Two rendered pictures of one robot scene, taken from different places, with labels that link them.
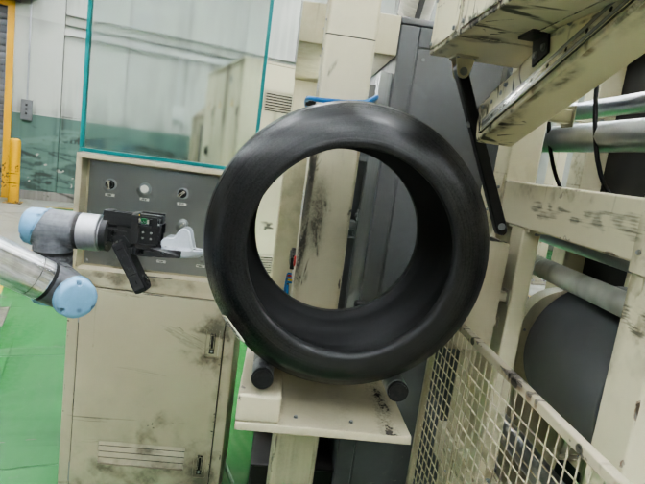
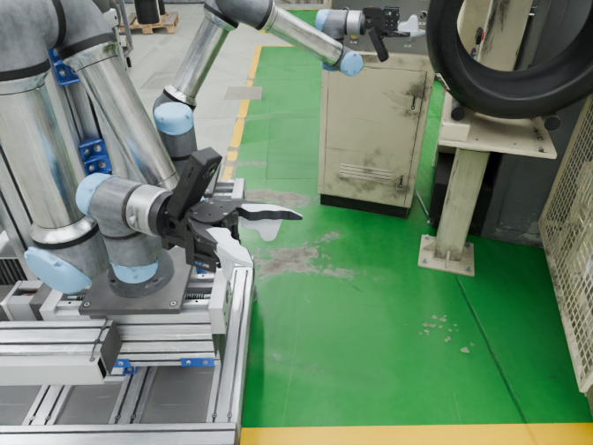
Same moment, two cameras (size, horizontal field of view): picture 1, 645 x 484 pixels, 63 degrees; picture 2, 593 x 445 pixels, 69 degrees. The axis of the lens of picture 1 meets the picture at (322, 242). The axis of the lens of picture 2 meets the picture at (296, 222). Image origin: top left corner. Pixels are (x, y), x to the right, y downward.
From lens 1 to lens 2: 47 cm
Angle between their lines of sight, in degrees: 33
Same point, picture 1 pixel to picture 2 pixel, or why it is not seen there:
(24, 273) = (327, 49)
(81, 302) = (355, 67)
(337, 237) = (520, 15)
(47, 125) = not seen: outside the picture
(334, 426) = (502, 146)
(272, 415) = (462, 137)
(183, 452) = (391, 173)
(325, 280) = (506, 50)
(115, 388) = (350, 131)
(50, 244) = (333, 33)
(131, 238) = (380, 26)
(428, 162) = not seen: outside the picture
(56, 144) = not seen: outside the picture
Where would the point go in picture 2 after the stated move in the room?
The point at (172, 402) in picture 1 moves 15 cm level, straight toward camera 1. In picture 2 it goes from (385, 141) to (386, 154)
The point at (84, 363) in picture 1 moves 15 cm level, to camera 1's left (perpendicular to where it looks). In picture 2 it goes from (332, 115) to (306, 111)
